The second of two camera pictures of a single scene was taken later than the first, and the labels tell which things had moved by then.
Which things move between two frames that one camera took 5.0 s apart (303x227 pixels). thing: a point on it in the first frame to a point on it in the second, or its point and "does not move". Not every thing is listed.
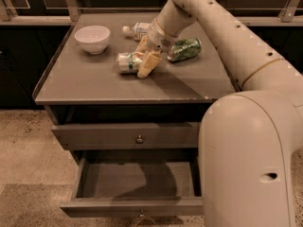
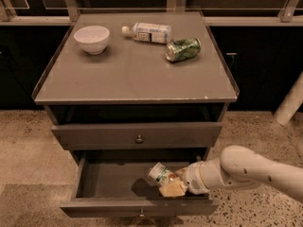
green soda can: x=185 y=48 does not move
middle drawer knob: x=142 y=215 does not move
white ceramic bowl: x=93 y=38 does not move
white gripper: x=157 y=38 to x=191 y=176
